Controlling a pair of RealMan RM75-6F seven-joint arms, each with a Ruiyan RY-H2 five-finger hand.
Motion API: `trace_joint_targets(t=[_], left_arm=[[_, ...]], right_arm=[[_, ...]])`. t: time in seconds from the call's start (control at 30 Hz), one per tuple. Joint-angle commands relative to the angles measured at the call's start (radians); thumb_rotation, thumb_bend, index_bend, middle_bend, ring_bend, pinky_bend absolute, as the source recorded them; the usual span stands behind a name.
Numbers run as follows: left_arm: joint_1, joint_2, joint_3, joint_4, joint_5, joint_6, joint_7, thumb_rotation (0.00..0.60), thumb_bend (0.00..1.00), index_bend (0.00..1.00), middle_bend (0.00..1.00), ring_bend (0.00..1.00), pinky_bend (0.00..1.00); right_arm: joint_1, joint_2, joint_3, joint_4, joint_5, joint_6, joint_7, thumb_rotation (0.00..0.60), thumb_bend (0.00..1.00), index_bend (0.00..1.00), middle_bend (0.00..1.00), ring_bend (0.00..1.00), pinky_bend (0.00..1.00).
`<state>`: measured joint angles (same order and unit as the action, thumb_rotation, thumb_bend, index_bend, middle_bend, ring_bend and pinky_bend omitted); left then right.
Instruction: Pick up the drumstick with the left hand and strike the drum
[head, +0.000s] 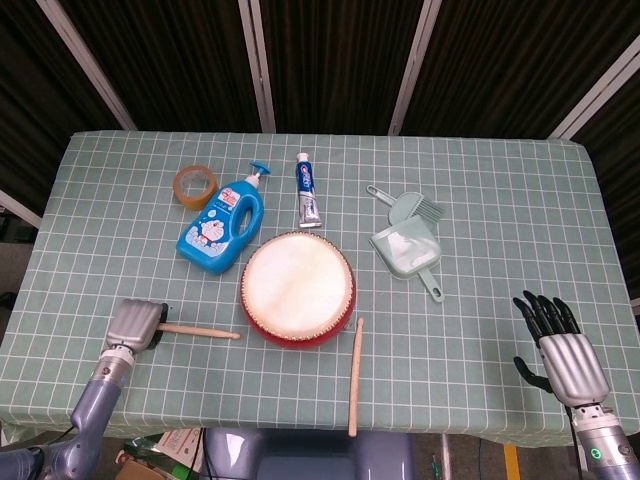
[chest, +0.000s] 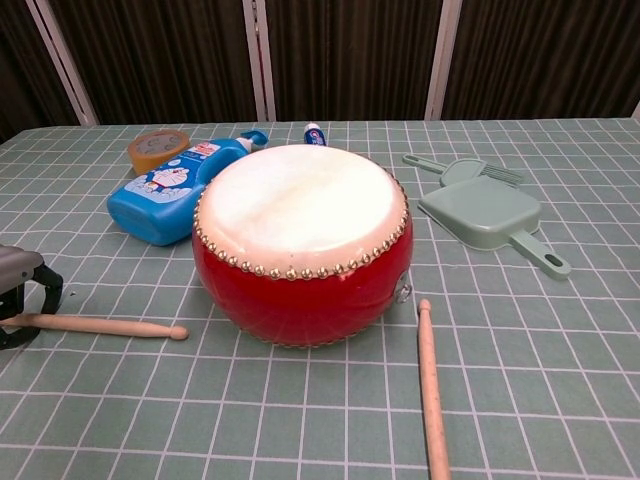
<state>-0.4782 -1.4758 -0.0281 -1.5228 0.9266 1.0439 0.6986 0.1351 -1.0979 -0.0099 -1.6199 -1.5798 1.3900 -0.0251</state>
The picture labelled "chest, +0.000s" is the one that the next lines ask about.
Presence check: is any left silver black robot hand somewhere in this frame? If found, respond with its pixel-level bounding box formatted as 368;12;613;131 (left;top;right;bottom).
0;244;65;351

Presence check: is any wooden drumstick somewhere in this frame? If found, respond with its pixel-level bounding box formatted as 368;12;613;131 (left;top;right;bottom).
0;313;190;342
416;298;453;480

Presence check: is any red and white drum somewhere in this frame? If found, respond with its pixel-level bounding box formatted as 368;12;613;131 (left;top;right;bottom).
191;143;414;350

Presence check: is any mint green hand brush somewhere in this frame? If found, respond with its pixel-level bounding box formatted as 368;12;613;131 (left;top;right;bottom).
402;153;525;189

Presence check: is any blue detergent pump bottle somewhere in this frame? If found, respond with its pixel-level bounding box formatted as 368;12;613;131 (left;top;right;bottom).
106;128;270;247

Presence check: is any brown packing tape roll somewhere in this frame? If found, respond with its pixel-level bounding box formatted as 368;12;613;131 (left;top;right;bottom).
126;129;192;177

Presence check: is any dark corrugated partition panel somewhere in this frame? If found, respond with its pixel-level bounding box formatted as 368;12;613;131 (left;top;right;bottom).
264;0;446;123
47;0;259;126
0;0;81;144
439;0;640;121

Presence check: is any blue white toothpaste tube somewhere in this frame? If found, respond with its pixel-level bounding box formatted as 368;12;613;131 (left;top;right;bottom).
302;122;326;149

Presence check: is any green checkered tablecloth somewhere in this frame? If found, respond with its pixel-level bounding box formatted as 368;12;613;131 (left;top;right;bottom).
0;117;640;480

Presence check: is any mint green dustpan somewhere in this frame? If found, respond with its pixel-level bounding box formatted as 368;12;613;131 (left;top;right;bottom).
417;175;572;281

